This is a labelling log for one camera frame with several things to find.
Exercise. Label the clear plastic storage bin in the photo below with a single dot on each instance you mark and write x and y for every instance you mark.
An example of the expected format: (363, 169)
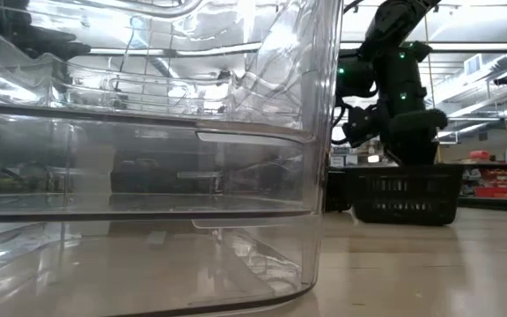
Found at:
(148, 176)
(148, 79)
(148, 273)

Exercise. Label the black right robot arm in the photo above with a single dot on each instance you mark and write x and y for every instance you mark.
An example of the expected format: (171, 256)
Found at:
(394, 26)

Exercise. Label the red goods shelf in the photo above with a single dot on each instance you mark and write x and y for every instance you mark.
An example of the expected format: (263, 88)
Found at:
(500, 185)

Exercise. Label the red bag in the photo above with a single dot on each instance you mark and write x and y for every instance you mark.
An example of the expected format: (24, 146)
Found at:
(480, 155)

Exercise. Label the white overhead light bar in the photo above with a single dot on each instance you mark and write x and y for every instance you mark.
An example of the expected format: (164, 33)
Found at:
(469, 46)

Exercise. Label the black ceiling fixture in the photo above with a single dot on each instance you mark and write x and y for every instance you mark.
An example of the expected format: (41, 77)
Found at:
(503, 80)

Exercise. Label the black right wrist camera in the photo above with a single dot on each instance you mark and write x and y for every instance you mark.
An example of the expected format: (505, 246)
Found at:
(359, 125)

